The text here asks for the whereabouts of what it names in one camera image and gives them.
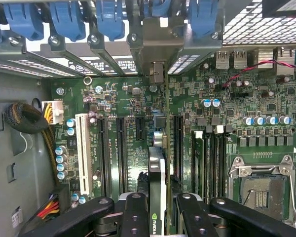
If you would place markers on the open grey PC case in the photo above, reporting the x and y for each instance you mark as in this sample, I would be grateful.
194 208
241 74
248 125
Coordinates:
14 153

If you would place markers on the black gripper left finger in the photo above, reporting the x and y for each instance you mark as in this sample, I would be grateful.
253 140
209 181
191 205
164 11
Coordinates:
134 217

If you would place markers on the metal socket locking lever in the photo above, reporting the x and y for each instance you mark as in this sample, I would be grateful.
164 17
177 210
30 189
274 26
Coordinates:
295 197

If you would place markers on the green motherboard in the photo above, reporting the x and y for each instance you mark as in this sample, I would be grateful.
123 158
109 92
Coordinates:
138 98

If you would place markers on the black RAM slot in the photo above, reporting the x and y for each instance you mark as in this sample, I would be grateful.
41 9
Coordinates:
218 160
208 160

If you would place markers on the white PCI expansion slot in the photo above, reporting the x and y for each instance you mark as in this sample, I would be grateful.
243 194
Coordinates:
84 153

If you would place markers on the metal port block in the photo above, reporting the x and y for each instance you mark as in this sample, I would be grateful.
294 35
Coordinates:
266 58
285 61
222 60
240 60

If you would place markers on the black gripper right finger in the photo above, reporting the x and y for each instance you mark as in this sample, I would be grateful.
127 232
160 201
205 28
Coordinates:
195 219

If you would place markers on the short black PCIe expansion slot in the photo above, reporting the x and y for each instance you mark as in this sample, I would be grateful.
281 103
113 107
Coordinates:
140 128

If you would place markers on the white power connector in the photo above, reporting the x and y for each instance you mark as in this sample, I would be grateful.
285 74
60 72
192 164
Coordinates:
55 108

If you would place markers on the CPU socket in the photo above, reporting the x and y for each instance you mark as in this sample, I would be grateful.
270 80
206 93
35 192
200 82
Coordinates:
261 195

